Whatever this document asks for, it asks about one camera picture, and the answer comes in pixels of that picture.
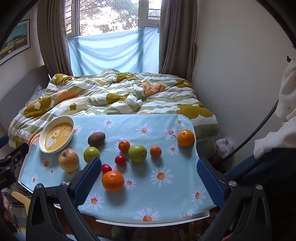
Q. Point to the green floral duvet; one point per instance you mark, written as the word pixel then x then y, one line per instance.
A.
pixel 115 97

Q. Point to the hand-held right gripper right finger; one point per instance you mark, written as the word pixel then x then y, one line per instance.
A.
pixel 210 180

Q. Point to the yellow wrinkled apple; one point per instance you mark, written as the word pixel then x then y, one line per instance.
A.
pixel 69 160

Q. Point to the white table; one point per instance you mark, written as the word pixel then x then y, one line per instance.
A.
pixel 138 224

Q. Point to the white sleeve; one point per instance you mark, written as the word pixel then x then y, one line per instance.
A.
pixel 286 97

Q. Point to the small tangerine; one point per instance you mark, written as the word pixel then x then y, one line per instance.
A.
pixel 124 146
pixel 155 151

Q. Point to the yellow object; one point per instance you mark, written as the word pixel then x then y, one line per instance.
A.
pixel 20 199

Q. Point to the brown curtain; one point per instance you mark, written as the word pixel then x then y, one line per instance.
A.
pixel 178 41
pixel 55 41

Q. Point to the brown kiwi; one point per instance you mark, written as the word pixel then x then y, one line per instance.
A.
pixel 96 139

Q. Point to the green apple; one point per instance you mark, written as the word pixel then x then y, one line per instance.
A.
pixel 137 153
pixel 90 153

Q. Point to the white plastic bag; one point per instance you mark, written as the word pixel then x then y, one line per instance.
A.
pixel 224 147

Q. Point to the grey bed headboard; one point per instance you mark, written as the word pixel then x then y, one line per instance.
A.
pixel 20 81

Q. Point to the grey patterned pillow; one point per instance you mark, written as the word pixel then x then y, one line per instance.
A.
pixel 34 95

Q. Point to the large orange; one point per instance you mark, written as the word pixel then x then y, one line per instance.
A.
pixel 112 181
pixel 185 138

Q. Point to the light blue window cloth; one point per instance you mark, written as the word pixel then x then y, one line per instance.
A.
pixel 111 53

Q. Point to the cream bowl with duck print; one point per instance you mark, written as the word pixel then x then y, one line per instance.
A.
pixel 57 136

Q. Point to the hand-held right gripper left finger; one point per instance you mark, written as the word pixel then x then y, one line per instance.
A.
pixel 89 178

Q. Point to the window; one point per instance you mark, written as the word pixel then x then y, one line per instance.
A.
pixel 111 16

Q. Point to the light blue daisy tablecloth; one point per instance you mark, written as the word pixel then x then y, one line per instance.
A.
pixel 150 192

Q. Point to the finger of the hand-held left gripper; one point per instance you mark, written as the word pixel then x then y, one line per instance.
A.
pixel 3 141
pixel 19 151

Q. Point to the wall poster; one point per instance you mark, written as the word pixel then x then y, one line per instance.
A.
pixel 13 44

